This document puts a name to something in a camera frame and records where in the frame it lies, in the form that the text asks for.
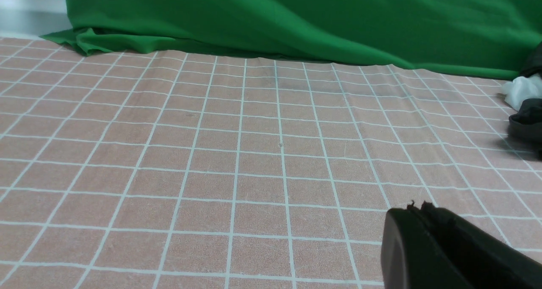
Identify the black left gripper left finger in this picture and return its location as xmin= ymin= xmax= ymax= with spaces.
xmin=381 ymin=208 xmax=472 ymax=289

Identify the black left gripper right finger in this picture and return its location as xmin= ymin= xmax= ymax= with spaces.
xmin=420 ymin=202 xmax=542 ymax=289

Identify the dark gray crumpled shirt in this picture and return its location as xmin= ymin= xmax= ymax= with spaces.
xmin=508 ymin=43 xmax=542 ymax=160

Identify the white crumpled shirt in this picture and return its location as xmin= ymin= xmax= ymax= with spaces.
xmin=501 ymin=74 xmax=542 ymax=111

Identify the green backdrop cloth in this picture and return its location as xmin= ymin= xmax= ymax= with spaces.
xmin=43 ymin=0 xmax=542 ymax=79

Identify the pink checkered tablecloth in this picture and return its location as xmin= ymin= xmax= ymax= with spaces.
xmin=0 ymin=38 xmax=542 ymax=289

